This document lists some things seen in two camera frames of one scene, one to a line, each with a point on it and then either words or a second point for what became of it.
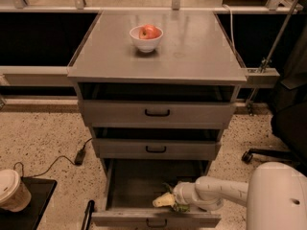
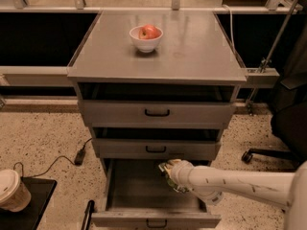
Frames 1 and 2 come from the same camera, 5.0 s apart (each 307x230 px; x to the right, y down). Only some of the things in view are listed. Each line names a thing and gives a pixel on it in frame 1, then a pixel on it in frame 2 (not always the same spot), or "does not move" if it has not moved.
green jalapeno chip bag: (181, 208) → (173, 184)
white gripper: (182, 192) → (179, 173)
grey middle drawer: (156, 143) does not move
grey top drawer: (153, 104) does not move
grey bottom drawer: (132, 184) does not move
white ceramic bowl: (146, 45) does not move
